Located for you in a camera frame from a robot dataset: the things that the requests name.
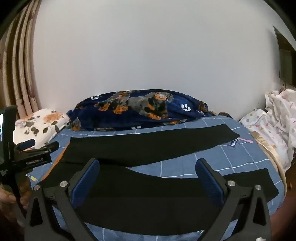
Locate black wall television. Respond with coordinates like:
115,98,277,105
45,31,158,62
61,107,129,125
273,25,296,86

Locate white floral pillow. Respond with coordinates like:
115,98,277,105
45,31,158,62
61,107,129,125
13,109,71,145

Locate white patterned quilt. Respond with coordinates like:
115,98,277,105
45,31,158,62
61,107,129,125
265,89,296,163

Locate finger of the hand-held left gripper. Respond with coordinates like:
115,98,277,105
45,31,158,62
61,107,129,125
18,138,36,151
23,142,60,155

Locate white dotted pillow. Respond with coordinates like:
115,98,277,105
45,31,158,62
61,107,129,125
239,109,294,171

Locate beige floral curtain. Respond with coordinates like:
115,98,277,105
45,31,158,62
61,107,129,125
0,0,47,116

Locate blue plaid bedsheet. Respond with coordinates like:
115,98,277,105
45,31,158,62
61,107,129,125
25,116,287,241

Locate navy dog print blanket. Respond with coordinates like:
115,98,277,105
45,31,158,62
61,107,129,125
67,89,232,131

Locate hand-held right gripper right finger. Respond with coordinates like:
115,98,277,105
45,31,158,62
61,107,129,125
195,158,271,241

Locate person's left hand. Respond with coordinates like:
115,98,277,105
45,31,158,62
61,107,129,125
0,176,32,223

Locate black pants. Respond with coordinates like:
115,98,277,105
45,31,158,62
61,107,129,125
38,124,279,235

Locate cream satin cloth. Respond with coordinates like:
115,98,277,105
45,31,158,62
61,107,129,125
251,131,288,193

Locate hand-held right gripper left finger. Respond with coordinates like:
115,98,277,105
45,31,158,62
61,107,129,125
25,158,100,241

